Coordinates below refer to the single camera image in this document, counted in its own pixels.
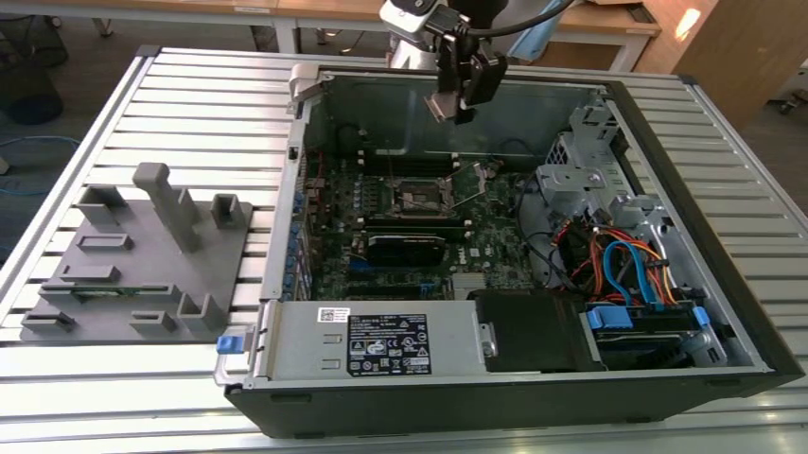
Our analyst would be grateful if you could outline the silver CPU plate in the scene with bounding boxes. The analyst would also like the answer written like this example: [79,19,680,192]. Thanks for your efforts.
[422,91,466,123]

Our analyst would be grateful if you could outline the metal socket cover frame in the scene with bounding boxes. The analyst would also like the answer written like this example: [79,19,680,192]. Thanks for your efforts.
[444,162,493,211]

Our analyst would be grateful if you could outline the black RAM slot bank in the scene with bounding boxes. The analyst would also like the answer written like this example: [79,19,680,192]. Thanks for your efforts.
[363,216,473,239]
[362,149,461,175]

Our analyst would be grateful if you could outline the black CPU socket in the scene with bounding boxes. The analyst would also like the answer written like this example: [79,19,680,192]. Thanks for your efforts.
[387,177,462,219]

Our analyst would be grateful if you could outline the black expansion slot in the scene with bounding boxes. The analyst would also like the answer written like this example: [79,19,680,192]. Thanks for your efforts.
[346,282,426,300]

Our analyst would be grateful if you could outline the pale blue teach pendant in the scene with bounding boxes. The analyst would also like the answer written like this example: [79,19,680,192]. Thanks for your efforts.
[508,0,566,62]

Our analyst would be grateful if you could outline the black round part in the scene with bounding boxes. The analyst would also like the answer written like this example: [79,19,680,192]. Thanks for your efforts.
[334,123,374,161]

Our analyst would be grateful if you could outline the silver metal drive cage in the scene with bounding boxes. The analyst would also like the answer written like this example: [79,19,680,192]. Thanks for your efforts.
[534,104,671,228]

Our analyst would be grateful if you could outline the wooden desk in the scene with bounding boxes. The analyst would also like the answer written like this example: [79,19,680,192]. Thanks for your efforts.
[249,0,663,73]
[0,0,283,52]

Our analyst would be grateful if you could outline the green motherboard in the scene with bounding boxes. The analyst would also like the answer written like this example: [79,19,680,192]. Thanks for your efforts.
[302,155,550,302]

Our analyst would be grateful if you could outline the black graphics card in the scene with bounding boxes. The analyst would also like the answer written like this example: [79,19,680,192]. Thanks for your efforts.
[363,234,450,267]

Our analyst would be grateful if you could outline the wooden cabinet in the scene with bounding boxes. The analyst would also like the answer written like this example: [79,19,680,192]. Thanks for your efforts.
[635,0,808,131]

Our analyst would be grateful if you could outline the white wheeled stand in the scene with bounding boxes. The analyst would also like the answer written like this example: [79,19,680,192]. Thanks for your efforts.
[763,63,808,115]

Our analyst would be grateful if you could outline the black plastic shroud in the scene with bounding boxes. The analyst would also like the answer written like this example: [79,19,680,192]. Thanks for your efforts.
[470,288,608,375]

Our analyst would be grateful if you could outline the hard disk in blue carrier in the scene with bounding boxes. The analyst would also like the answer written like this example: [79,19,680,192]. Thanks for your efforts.
[584,305,712,373]

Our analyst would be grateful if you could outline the silver power supply unit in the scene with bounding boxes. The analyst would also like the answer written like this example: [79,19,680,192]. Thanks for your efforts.
[242,300,492,384]

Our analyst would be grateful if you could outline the grey parts rack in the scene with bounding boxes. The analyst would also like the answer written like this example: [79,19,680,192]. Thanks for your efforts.
[18,162,255,342]

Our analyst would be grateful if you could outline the black open PC case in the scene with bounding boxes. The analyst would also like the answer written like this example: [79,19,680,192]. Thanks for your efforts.
[214,63,807,439]

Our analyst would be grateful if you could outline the green RAM stick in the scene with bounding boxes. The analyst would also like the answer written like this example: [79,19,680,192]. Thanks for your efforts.
[62,285,171,300]

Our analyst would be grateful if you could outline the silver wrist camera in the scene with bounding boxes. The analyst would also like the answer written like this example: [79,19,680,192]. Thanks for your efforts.
[378,0,473,37]

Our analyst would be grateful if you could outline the grey case latch handle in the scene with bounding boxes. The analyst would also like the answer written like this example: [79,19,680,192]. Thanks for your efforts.
[287,63,323,103]

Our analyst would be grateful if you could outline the black wire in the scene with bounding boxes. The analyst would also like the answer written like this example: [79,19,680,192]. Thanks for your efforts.
[514,179,569,289]

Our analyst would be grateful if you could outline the light blue wire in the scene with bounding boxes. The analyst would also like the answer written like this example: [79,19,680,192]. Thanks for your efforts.
[602,240,664,311]

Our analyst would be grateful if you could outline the orange wire bundle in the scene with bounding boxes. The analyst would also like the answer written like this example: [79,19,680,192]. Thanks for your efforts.
[566,226,689,304]

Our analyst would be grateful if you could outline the blue floor cable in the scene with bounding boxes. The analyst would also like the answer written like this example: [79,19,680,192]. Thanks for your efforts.
[0,134,83,198]

